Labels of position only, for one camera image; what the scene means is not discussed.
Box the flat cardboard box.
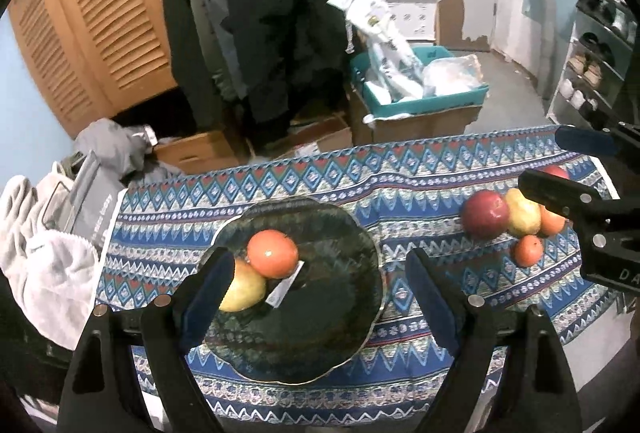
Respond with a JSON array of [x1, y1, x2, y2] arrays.
[[247, 113, 353, 161]]

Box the clear plastic bag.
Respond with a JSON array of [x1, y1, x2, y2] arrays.
[[422, 54, 485, 96]]

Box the white paper label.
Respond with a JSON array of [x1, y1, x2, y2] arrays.
[[265, 261, 306, 309]]

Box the white towel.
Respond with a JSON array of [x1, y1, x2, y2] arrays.
[[0, 173, 98, 349]]

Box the shoe rack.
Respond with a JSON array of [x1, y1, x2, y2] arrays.
[[547, 0, 640, 128]]

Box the teal box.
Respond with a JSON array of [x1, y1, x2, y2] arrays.
[[349, 45, 490, 118]]

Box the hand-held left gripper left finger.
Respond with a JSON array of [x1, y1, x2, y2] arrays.
[[59, 247, 237, 433]]

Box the orange tomato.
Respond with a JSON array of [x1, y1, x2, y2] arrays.
[[247, 229, 300, 279]]

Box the hanging dark coats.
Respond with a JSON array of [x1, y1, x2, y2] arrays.
[[160, 0, 351, 148]]

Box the patterned blue tablecloth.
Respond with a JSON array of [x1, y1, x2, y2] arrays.
[[94, 125, 626, 424]]

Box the rows of shoes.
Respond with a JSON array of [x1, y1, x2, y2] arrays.
[[560, 0, 638, 114]]

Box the small orange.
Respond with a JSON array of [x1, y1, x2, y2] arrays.
[[513, 235, 545, 268]]

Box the yellow pear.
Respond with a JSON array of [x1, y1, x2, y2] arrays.
[[218, 258, 267, 314], [505, 188, 542, 238]]

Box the dark green plate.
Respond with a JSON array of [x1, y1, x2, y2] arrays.
[[197, 198, 386, 386]]

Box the white storage cabinet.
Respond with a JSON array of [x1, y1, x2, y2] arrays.
[[385, 0, 440, 41]]

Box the white printed plastic bag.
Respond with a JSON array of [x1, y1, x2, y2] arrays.
[[327, 0, 426, 104]]

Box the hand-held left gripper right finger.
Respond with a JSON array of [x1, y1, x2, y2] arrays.
[[404, 247, 585, 433]]

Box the louvered wooden door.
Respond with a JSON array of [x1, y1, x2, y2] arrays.
[[7, 0, 181, 138]]

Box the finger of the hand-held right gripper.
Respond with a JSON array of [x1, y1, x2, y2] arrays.
[[517, 169, 615, 235], [555, 120, 640, 164]]

